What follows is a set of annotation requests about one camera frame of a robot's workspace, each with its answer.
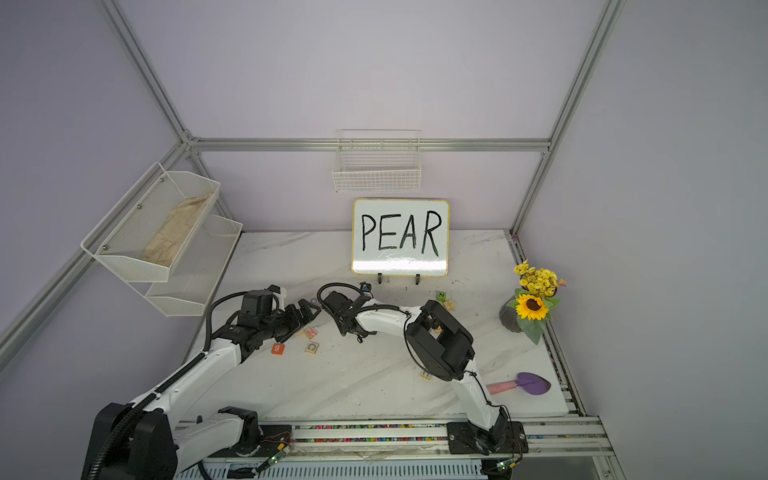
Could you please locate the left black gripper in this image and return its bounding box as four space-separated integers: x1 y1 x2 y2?
261 299 319 344

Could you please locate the beige cloth in shelf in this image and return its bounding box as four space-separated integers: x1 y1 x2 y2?
140 194 211 267

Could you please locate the purple pink toy shovel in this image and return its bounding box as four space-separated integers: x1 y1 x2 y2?
486 372 551 396

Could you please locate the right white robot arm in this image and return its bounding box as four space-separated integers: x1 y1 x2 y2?
317 282 526 455

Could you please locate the wooden block letter Q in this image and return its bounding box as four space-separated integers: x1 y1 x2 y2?
305 341 320 354

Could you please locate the white mesh shelf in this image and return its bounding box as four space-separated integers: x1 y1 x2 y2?
145 214 242 317
81 163 220 283

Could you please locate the white mesh lower shelf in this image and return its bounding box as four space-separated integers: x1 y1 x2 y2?
145 214 242 317

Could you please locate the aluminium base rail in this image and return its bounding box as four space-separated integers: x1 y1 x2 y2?
116 416 616 466

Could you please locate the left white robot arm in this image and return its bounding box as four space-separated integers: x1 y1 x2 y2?
81 285 321 479

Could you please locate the white wire wall basket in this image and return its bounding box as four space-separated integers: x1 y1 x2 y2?
332 129 422 194

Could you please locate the yellow flower bouquet pot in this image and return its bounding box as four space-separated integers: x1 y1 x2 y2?
499 261 566 345

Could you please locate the white mesh upper shelf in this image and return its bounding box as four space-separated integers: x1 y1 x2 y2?
81 163 220 283

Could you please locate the white PEAR whiteboard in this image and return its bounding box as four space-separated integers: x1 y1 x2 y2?
351 198 451 278

